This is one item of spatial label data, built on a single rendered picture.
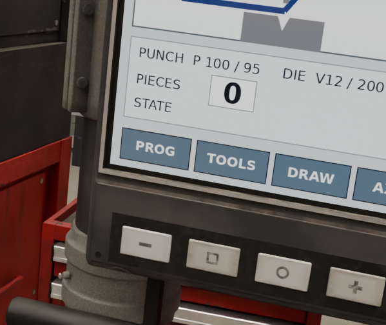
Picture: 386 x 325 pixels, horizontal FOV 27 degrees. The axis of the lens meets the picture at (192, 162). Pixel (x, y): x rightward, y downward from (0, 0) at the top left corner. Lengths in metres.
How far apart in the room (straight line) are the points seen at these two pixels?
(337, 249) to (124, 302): 0.25
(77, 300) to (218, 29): 0.32
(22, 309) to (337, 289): 0.26
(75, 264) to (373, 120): 0.33
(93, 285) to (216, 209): 0.21
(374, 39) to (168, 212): 0.18
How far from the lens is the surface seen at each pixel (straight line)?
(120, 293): 0.74
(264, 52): 0.54
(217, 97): 0.55
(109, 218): 0.59
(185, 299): 1.41
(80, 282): 0.75
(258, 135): 0.55
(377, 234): 0.55
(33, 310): 0.67
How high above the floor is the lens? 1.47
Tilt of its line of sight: 14 degrees down
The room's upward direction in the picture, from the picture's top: 7 degrees clockwise
